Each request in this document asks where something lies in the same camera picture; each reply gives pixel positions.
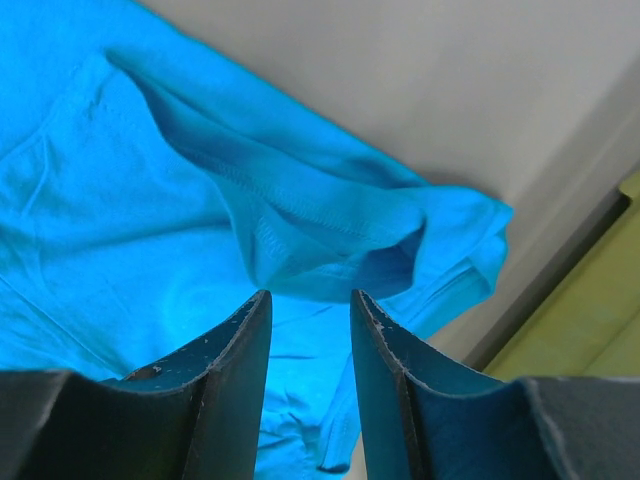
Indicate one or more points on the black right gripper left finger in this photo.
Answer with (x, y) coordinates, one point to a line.
(193, 414)

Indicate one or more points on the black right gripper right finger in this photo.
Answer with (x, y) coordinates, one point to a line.
(426, 416)

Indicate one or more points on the turquoise t-shirt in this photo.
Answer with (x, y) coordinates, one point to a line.
(149, 186)

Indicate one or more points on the green plastic basket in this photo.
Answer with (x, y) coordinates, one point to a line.
(589, 324)

